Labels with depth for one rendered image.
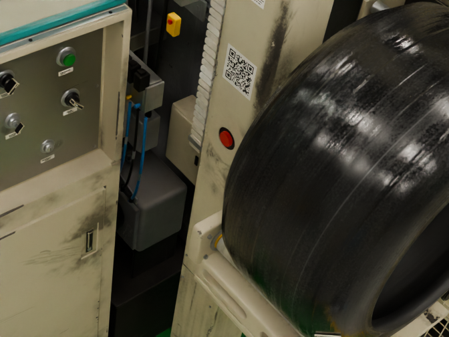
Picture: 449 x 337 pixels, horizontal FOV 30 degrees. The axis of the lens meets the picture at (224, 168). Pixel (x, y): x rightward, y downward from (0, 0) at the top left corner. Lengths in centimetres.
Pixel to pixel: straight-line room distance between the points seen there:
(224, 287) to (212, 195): 20
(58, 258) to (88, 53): 49
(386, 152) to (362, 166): 4
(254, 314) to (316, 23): 53
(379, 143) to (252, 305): 54
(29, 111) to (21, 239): 28
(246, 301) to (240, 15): 52
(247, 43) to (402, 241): 45
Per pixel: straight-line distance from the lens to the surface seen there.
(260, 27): 136
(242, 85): 145
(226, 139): 154
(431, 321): 172
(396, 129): 113
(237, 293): 157
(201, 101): 159
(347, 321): 124
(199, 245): 156
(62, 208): 170
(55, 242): 176
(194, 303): 195
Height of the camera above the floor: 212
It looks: 45 degrees down
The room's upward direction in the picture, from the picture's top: 11 degrees clockwise
